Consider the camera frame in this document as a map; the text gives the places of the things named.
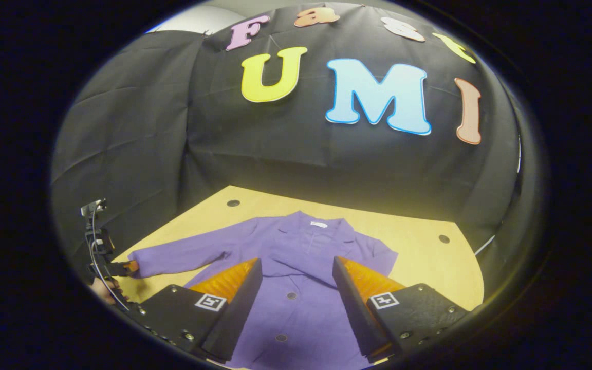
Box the white wall cable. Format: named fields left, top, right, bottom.
left=473, top=134, right=523, bottom=256

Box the purple button-up garment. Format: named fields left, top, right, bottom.
left=127, top=210, right=399, bottom=370

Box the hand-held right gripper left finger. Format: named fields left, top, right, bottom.
left=124, top=257, right=264, bottom=363

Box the black backdrop cloth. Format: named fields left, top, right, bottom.
left=52, top=3, right=525, bottom=257

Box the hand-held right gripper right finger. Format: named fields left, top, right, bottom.
left=332, top=255, right=470, bottom=360

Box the thin white gripper cable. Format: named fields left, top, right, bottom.
left=89, top=205, right=131, bottom=312

